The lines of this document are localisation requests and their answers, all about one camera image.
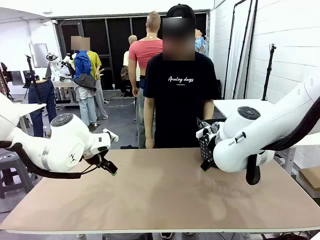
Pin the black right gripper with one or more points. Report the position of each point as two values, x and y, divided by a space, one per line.
212 143

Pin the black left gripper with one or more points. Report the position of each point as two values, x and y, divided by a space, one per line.
93 157

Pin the person's left forearm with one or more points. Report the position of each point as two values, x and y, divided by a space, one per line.
209 110

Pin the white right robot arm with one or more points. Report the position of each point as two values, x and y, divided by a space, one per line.
262 125

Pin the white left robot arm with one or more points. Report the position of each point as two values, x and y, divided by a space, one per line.
65 140

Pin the person's right forearm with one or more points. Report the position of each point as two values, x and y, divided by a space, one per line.
149 120

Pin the person's right hand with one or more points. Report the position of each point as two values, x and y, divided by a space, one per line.
150 143

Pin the black perforated plastic basket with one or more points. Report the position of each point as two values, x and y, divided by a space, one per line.
205 150

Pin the black crumpled cloth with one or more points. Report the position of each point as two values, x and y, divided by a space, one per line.
129 147

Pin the person's black t-shirt torso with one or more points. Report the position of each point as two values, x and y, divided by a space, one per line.
180 105

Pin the black sneaker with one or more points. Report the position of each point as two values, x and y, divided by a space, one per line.
189 233
166 235

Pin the grey plastic stool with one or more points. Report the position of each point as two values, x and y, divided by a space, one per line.
15 170

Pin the background work table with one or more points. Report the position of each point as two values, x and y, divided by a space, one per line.
62 85

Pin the seated background person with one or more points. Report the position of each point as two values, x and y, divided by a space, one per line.
125 72

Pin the brown cardboard box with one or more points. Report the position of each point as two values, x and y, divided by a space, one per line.
311 177

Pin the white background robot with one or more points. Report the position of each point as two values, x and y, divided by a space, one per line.
53 65

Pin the black cap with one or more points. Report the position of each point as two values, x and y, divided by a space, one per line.
180 11

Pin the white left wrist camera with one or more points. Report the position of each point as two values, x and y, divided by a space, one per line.
111 135

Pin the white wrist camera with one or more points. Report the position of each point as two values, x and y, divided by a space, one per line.
111 135
203 132

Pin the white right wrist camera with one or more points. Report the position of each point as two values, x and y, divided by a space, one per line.
203 132

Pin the black camera tripod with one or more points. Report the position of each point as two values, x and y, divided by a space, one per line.
268 72
32 72

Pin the black wall pipe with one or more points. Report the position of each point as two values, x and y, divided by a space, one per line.
231 50
251 50

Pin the grey wall board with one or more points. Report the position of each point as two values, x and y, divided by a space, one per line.
37 55

